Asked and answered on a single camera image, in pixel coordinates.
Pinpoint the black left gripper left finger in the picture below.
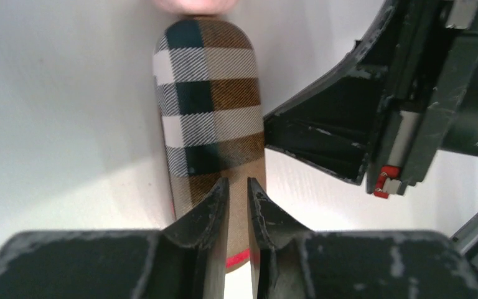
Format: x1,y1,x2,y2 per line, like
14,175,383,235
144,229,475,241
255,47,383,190
0,178,229,298

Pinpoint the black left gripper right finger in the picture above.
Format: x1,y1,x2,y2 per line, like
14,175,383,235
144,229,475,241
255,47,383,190
247,178,478,298

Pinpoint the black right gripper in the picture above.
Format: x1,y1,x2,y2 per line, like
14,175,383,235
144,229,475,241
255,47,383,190
271,1,478,198

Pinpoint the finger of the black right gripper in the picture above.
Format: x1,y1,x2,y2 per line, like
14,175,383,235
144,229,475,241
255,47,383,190
263,65,388,185

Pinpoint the brown glasses case red stripe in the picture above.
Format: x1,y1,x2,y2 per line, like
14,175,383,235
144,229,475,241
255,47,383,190
152,17,266,272

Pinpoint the pink glasses case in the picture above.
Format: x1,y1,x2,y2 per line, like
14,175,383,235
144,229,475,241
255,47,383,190
154,0,238,16

